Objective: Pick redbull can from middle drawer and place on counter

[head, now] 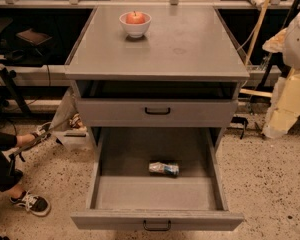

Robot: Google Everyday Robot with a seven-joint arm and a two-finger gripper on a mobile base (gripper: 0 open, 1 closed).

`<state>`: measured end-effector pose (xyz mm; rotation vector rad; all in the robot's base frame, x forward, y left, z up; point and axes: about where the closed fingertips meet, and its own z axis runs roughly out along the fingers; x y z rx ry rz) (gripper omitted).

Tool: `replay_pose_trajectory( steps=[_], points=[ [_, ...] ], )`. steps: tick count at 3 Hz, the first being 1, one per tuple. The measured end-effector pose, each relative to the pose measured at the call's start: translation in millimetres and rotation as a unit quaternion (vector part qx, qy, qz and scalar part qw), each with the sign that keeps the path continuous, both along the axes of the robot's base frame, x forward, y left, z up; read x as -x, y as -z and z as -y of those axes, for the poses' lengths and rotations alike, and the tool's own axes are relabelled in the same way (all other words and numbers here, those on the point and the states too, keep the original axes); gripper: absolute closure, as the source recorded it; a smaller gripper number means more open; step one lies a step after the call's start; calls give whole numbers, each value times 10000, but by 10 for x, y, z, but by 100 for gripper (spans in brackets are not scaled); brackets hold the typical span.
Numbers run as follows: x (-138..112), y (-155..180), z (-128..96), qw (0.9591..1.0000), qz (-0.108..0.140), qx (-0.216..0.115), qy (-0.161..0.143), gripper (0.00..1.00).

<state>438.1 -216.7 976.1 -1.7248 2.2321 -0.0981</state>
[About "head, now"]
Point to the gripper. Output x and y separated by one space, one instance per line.
298 44

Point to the crushed redbull can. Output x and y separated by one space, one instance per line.
164 168

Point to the wooden stick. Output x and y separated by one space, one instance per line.
256 31

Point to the red apple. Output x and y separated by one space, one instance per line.
135 17

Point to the black drawer handle lower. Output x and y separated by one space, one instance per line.
156 227

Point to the grey drawer cabinet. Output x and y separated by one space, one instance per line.
185 55

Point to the black grabber stick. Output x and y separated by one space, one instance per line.
18 153

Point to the closed grey upper drawer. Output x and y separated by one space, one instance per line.
130 112

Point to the white ceramic bowl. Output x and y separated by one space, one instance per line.
135 30

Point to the person's black trouser leg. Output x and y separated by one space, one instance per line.
7 181

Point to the black drawer handle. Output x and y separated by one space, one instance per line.
157 111
156 227

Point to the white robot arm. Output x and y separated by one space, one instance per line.
287 42

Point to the dark stool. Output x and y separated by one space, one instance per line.
33 37

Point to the open grey middle drawer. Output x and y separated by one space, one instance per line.
124 193

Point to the black and white sneaker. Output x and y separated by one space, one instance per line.
34 204

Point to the black drawer handle upper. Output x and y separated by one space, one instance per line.
157 111

